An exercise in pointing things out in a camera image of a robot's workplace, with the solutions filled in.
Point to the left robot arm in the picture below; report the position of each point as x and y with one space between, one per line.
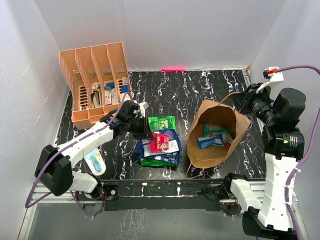
55 166

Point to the dark blue spicy chips bag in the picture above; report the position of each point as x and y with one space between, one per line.
170 132

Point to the pink tape strip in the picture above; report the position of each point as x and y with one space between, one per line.
173 69

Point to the white red small box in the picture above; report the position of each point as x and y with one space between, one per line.
126 96

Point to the blue cookie snack pack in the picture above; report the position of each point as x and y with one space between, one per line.
171 157

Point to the light blue packaged tool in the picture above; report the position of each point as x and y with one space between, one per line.
95 162

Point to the blue eraser box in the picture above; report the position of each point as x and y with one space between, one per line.
124 89

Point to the red white label box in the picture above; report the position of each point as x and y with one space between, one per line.
108 97

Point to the green chips bag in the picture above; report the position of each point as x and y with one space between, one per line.
161 123

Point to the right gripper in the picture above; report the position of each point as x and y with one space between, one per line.
252 95

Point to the black stapler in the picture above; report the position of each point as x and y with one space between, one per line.
95 98

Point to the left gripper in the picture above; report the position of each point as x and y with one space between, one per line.
146 128

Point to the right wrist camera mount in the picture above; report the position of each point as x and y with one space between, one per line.
272 77

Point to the brown paper bag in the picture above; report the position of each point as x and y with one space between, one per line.
214 113

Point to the blue snack bar pack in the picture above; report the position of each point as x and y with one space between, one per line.
217 139

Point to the red pink snack pack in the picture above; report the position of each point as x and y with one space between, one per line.
160 143

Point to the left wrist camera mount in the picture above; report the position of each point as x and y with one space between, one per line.
140 112

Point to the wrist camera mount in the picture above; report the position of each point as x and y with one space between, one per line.
272 77
140 112

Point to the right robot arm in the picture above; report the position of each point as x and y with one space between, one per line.
283 150

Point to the teal red snack bag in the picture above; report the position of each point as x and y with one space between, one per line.
209 129

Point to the aluminium front rail frame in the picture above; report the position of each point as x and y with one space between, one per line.
159 194

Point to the peach desk file organizer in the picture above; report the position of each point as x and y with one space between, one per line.
94 68

